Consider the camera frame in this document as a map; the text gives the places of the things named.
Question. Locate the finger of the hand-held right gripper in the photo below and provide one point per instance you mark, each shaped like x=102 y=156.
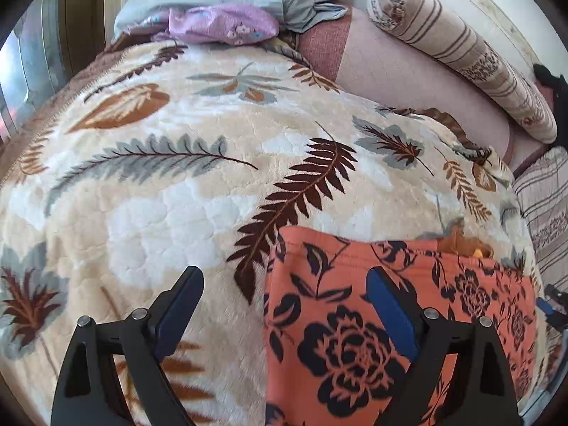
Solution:
x=545 y=307

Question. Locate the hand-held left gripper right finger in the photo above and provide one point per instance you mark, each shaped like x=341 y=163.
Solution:
x=390 y=311

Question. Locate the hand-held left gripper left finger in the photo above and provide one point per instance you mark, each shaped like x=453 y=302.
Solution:
x=177 y=319

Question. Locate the orange floral garment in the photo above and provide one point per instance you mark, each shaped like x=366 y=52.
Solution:
x=355 y=341

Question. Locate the striped floral cushion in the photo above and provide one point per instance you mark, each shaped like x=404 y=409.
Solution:
x=546 y=213

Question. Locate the cream leaf-print blanket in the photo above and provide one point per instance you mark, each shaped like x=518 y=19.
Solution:
x=155 y=195

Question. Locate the dark green garment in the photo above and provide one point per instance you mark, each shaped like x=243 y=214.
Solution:
x=550 y=80

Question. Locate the pink padded headboard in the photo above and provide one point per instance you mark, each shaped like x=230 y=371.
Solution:
x=399 y=75

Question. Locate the striped floral bolster pillow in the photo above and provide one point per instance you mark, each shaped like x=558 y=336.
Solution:
x=443 y=22

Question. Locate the purple floral cloth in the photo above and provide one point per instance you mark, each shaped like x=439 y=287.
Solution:
x=222 y=22

